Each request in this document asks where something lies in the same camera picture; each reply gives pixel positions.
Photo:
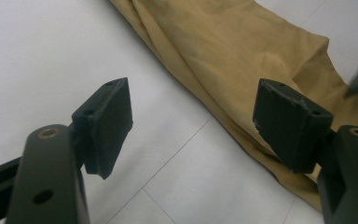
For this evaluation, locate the white table cover board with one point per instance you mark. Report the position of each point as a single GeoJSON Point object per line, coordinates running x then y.
{"type": "Point", "coordinates": [43, 46]}

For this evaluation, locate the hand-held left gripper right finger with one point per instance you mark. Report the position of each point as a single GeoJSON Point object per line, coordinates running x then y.
{"type": "Point", "coordinates": [292, 130]}

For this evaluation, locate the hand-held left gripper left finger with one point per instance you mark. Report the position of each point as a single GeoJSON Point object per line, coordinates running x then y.
{"type": "Point", "coordinates": [105, 124]}

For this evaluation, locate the tan children's pants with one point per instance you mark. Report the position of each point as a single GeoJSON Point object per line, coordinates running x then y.
{"type": "Point", "coordinates": [214, 46]}

